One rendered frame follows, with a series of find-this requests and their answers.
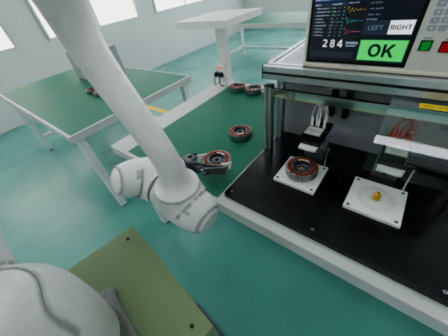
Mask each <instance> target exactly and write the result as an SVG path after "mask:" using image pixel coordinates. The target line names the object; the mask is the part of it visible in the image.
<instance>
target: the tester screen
mask: <svg viewBox="0 0 448 336"><path fill-rule="evenodd" d="M425 2H426V0H315V2H314V8H313V20H312V26H311V37H310V44H309V54H308V59H319V60H331V61H352V62H364V63H384V64H396V65H401V64H402V62H403V60H402V62H388V61H366V60H356V58H357V53H358V50H359V45H360V42H361V40H410V41H411V38H412V36H413V33H414V31H415V28H416V26H417V23H418V20H419V18H420V15H421V12H422V10H423V7H424V4H425ZM411 19H417V21H416V24H415V26H414V29H413V32H412V34H411V35H363V31H364V28H365V23H366V21H386V20H411ZM322 39H344V44H343V48H342V49H332V48H321V44H322ZM410 41H409V44H410ZM409 44H408V46H409ZM408 46H407V49H408ZM407 49H406V51H405V54H406V52H407ZM311 50H316V51H348V52H353V57H352V58H344V57H320V56H310V52H311ZM405 54H404V56H403V59H404V57H405Z"/></svg>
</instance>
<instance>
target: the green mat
mask: <svg viewBox="0 0 448 336"><path fill-rule="evenodd" d="M275 116H276V98H275V106H274V136H273V138H274V137H275ZM236 125H248V126H250V128H251V137H250V138H249V139H248V140H245V141H234V140H232V139H231V138H230V137H229V130H230V128H232V127H233V126H236ZM163 130H164V132H165V134H166V135H167V136H168V138H169V140H170V141H171V142H172V144H173V146H174V148H175V149H176V150H177V152H178V154H179V156H180V157H183V156H185V155H188V154H192V155H193V154H194V153H196V154H197V155H200V154H204V153H209V152H211V151H215V150H223V151H226V152H228V153H229V154H230V156H231V161H232V166H231V169H228V170H226V174H222V175H208V176H202V173H196V174H197V176H198V178H199V179H200V181H201V182H202V184H203V185H204V186H205V187H206V188H207V191H208V192H209V193H210V194H212V195H214V196H216V197H218V196H220V194H222V192H224V190H225V189H226V188H227V187H228V186H229V185H230V184H231V183H232V182H233V181H234V180H235V179H236V177H237V176H238V175H239V174H240V173H241V172H242V171H243V170H244V169H245V168H246V167H247V166H248V164H250V162H252V160H254V158H256V156H258V154H259V153H260V152H261V151H262V150H263V149H264V148H265V134H264V97H263V96H262V92H261V93H260V94H258V95H247V94H246V93H245V90H244V91H243V92H236V93H234V92H231V90H230V86H229V87H228V88H226V89H224V90H222V91H221V92H220V93H218V94H216V95H215V96H213V97H212V98H210V99H209V100H207V101H206V102H204V103H202V104H201V105H200V106H198V107H196V108H194V109H193V110H192V111H190V112H188V113H187V114H185V115H184V116H182V117H181V118H179V119H178V120H176V121H174V122H173V123H172V124H170V125H168V126H166V127H165V128H164V129H163ZM129 152H130V153H132V154H134V155H136V156H138V157H147V155H146V154H145V152H144V151H143V150H142V148H140V146H139V145H137V146H136V147H134V148H132V149H131V150H129Z"/></svg>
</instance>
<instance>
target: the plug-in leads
mask: <svg viewBox="0 0 448 336"><path fill-rule="evenodd" d="M317 105H318V106H319V108H318V113H317V117H316V119H315V122H316V124H315V126H316V127H319V126H320V123H321V122H322V120H323V118H322V117H321V116H322V114H321V113H322V110H324V109H325V120H324V122H323V126H322V128H324V129H326V124H327V120H328V116H329V110H328V107H327V105H326V107H327V109H326V108H325V107H324V108H323V106H324V105H323V106H321V105H320V104H316V106H317ZM316 106H315V108H316ZM315 108H314V110H315ZM314 110H313V112H314ZM313 112H312V115H311V126H313V124H314V118H313Z"/></svg>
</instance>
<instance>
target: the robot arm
mask: <svg viewBox="0 0 448 336"><path fill-rule="evenodd" d="M31 1H32V2H33V4H34V5H35V6H36V8H37V9H38V11H39V12H40V14H41V15H42V16H43V18H44V19H45V20H46V22H47V24H48V25H49V26H50V28H51V29H52V31H53V32H54V34H55V35H56V37H57V38H58V40H59V41H60V42H61V44H62V46H63V47H64V48H65V50H66V51H67V52H68V54H69V56H70V57H71V58H72V60H73V61H74V62H75V64H76V66H78V68H79V70H80V71H81V72H82V74H83V75H84V76H85V78H86V79H87V80H88V82H90V84H91V85H92V87H93V88H94V89H95V90H96V92H97V93H98V94H99V96H100V97H101V98H102V100H104V102H105V103H106V104H107V106H108V107H109V108H110V110H112V112H113V113H114V114H115V116H116V117H117V118H118V120H120V122H121V123H122V124H123V126H124V127H125V128H126V130H127V131H128V132H129V133H130V135H131V136H132V137H133V138H134V140H135V141H136V142H137V143H138V145H139V146H140V148H142V150H143V151H144V152H145V154H146V155H147V157H140V158H136V159H131V160H128V161H125V162H122V163H120V164H118V165H116V166H114V168H113V170H112V172H111V185H112V188H113V190H114V192H115V194H116V195H118V196H121V197H127V198H136V197H138V198H139V199H142V200H145V201H148V202H150V203H151V204H153V205H154V206H155V207H156V209H157V210H158V211H159V212H160V213H161V214H162V215H163V216H164V217H166V218H167V219H168V220H170V222H172V223H173V224H175V225H176V226H178V227H179V228H181V229H183V230H185V231H188V232H191V233H200V232H204V231H206V230H207V229H208V228H210V226H212V224H213V223H214V221H215V220H216V218H217V215H218V205H217V202H216V200H215V199H214V197H213V196H212V194H210V193H209V192H208V191H207V188H206V187H205V186H204V185H203V184H202V182H201V181H200V179H199V178H198V176H197V174H196V173H202V176H208V175H222V174H226V170H228V169H231V166H232V161H230V162H226V163H221V164H220V165H210V164H205V163H199V162H201V161H203V158H204V156H205V155H206V154H207V153H204V154H200V155H197V154H196V153H194V154H193V155H192V154H188V155H185V156H183V157H180V156H179V154H178V152H177V150H176V149H175V148H174V146H173V144H172V142H171V141H170V140H169V138H168V136H167V135H166V134H165V132H164V130H163V129H162V128H161V126H160V124H159V123H158V122H157V120H156V118H155V117H154V116H153V114H152V112H151V111H150V110H149V108H148V106H147V105H146V104H145V102H144V101H143V100H142V98H141V96H140V95H139V94H138V92H137V90H136V89H135V88H134V86H133V84H132V83H131V82H130V80H129V78H128V77H127V76H126V74H125V72H124V71H123V70H122V68H121V66H120V65H119V64H118V62H117V60H116V58H115V57H114V56H113V54H112V52H111V50H110V49H109V47H108V45H107V44H106V42H105V40H104V38H103V36H102V34H101V31H100V29H99V26H98V24H97V22H96V19H95V16H94V14H93V10H92V8H91V4H90V1H89V0H31ZM202 165H203V169H202ZM0 336H139V334H138V332H137V331H136V329H135V327H134V326H133V324H132V322H131V320H130V318H129V317H128V315H127V313H126V311H125V310H124V308H123V306H122V304H121V302H120V300H119V293H118V290H117V289H116V288H115V287H108V288H106V289H105V290H104V291H103V292H102V293H101V294H98V292H96V290H94V289H93V288H92V287H91V286H90V285H88V284H87V283H86V282H84V281H83V280H82V279H80V278H78V277H77V276H75V275H74V274H72V273H70V272H68V271H67V270H65V269H62V268H60V267H57V266H54V265H50V264H45V263H20V264H17V260H16V259H15V257H14V256H13V254H12V252H11V250H10V248H9V246H8V244H7V242H6V240H5V238H4V236H3V234H2V231H1V228H0Z"/></svg>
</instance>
